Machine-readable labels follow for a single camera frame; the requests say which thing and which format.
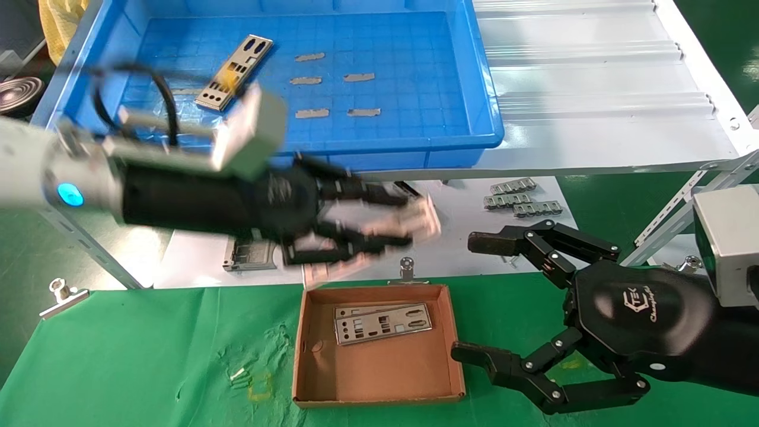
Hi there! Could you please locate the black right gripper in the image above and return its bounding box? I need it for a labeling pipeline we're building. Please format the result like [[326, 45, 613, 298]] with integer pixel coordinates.
[[451, 219, 721, 416]]

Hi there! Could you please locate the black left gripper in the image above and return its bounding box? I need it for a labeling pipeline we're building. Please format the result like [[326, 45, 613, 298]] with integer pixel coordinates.
[[119, 157, 422, 266]]

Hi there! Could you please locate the shallow cardboard box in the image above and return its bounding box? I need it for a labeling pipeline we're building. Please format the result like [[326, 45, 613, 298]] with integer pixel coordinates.
[[292, 283, 467, 410]]

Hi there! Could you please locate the blue plastic tray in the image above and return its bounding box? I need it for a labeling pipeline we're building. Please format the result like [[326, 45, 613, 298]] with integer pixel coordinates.
[[30, 0, 505, 179]]

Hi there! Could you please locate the grey metal connector strip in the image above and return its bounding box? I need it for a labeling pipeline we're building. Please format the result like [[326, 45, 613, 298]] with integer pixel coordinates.
[[484, 193, 532, 209], [514, 202, 564, 218], [490, 179, 537, 195]]

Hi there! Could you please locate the green table cloth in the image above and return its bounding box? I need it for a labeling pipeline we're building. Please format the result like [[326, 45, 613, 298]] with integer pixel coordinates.
[[0, 270, 759, 427]]

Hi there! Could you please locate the black round disc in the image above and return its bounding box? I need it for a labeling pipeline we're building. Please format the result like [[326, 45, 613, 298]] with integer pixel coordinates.
[[0, 76, 45, 119]]

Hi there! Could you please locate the bent sheet metal bracket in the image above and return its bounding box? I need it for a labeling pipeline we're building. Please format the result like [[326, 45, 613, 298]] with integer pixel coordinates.
[[222, 240, 279, 272]]

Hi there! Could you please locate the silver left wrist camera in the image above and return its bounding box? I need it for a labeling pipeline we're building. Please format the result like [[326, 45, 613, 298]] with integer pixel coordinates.
[[116, 83, 289, 181]]

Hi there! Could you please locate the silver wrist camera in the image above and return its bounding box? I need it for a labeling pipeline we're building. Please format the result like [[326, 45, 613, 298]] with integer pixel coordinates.
[[693, 185, 759, 309], [116, 83, 289, 181]]

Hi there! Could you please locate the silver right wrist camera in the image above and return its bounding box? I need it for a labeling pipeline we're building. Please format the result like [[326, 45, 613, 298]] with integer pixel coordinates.
[[693, 185, 759, 309]]

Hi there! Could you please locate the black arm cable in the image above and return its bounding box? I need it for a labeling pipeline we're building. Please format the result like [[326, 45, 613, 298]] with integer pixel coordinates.
[[89, 62, 181, 149]]

